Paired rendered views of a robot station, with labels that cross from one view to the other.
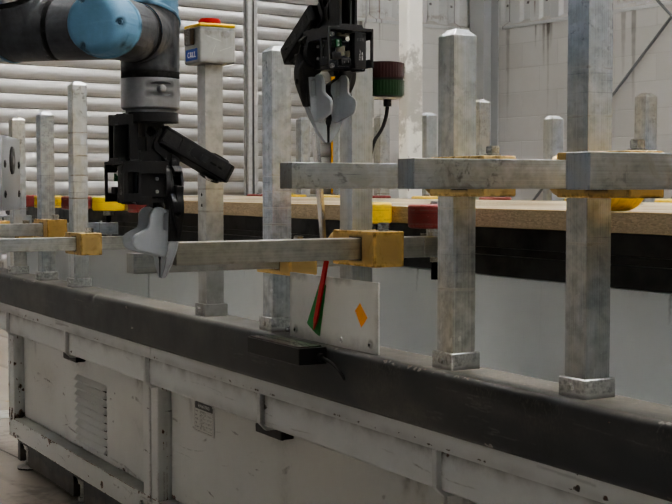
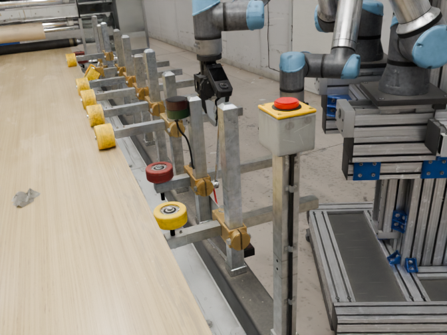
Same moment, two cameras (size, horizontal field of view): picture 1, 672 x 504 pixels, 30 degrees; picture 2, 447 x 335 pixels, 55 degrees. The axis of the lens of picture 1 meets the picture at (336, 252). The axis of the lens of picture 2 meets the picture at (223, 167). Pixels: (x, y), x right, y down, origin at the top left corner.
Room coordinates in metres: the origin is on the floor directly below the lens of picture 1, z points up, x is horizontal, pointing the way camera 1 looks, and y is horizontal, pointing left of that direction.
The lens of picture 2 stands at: (2.93, 0.23, 1.44)
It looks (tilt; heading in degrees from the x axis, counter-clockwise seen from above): 25 degrees down; 190
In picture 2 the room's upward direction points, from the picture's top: 4 degrees counter-clockwise
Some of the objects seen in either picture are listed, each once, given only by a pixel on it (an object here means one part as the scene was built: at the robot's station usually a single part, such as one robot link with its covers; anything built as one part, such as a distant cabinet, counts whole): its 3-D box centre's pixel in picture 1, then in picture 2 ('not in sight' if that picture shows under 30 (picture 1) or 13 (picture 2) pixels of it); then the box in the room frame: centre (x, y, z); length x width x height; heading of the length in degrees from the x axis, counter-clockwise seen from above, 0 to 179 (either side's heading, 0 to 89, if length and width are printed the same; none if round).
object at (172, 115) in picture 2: (384, 88); (177, 111); (1.84, -0.07, 1.08); 0.06 x 0.06 x 0.02
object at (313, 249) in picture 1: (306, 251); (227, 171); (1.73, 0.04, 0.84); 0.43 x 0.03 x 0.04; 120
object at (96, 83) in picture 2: not in sight; (133, 78); (0.91, -0.53, 0.95); 0.50 x 0.04 x 0.04; 120
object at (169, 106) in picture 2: (384, 71); (176, 103); (1.84, -0.07, 1.10); 0.06 x 0.06 x 0.02
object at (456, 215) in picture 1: (456, 219); (175, 141); (1.60, -0.15, 0.89); 0.04 x 0.04 x 0.48; 30
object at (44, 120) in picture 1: (46, 208); not in sight; (3.12, 0.72, 0.88); 0.04 x 0.04 x 0.48; 30
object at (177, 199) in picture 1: (170, 207); not in sight; (1.61, 0.21, 0.91); 0.05 x 0.02 x 0.09; 30
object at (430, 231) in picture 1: (435, 240); (161, 183); (1.84, -0.15, 0.85); 0.08 x 0.08 x 0.11
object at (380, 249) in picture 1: (365, 247); (197, 179); (1.80, -0.04, 0.85); 0.14 x 0.06 x 0.05; 30
